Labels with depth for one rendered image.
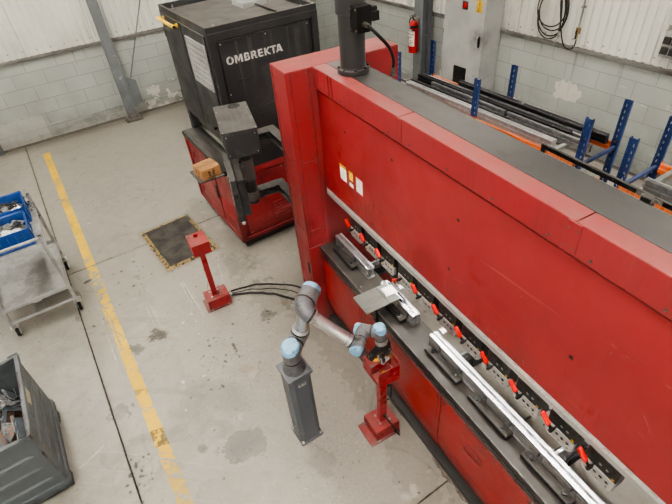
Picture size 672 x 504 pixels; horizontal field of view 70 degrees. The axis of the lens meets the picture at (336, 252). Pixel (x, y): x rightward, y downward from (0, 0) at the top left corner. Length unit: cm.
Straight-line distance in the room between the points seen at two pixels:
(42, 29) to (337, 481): 770
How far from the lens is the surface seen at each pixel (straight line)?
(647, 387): 201
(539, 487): 279
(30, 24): 907
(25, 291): 547
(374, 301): 324
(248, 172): 396
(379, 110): 263
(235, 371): 430
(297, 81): 324
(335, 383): 407
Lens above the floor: 332
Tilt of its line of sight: 39 degrees down
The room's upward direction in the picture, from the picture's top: 5 degrees counter-clockwise
